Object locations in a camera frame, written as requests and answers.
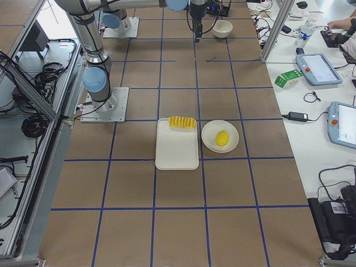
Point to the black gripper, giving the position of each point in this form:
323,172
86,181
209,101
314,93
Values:
196,14

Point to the yellow sliced bread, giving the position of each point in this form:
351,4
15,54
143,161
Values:
181,123

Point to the cream round plate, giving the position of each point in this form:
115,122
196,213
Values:
210,132

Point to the person hand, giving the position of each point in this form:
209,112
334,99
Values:
334,25

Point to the cream bowl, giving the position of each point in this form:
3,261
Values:
222,28

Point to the yellow lemon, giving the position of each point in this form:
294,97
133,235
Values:
222,138

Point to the green white carton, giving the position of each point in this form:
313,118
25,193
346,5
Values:
288,79

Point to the white rectangular tray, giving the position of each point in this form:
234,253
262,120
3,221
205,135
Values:
176,148

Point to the clear water bottle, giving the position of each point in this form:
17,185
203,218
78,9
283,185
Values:
304,32

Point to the upper blue teach pendant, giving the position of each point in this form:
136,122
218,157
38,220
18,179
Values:
317,69

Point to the blue teach pendant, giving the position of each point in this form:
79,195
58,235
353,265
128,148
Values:
317,69
341,124

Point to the black power adapter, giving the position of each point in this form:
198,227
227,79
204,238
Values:
298,116

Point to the lower blue teach pendant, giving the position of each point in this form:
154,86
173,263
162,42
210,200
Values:
341,124

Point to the aluminium frame post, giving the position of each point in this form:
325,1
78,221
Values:
276,28

